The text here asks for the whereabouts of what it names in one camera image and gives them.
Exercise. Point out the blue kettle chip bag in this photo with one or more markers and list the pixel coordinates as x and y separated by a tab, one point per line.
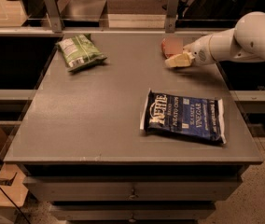
190	116

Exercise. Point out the grey cabinet upper drawer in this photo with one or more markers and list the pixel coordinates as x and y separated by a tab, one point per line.
80	189

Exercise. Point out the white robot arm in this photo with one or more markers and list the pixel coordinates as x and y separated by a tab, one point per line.
245	43

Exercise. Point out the red coke can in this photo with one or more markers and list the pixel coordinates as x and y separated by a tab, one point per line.
171	46

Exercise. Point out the grey cabinet lower drawer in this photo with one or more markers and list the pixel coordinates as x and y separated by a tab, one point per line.
134	211

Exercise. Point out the right metal bracket post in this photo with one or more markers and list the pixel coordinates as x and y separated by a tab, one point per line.
171	11

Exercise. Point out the left metal bracket post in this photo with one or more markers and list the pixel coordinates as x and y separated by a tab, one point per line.
54	16

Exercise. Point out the metal bracket post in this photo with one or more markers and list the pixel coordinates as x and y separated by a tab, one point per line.
54	16
171	11

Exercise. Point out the green jalapeno chip bag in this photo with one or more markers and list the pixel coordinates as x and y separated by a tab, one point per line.
79	52

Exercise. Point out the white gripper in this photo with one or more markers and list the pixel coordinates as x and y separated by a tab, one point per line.
200	51

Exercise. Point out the cardboard box on floor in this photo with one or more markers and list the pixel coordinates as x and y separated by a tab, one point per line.
12	190

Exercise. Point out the grey cabinet drawer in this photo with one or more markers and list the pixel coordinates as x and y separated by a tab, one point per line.
80	189
134	211

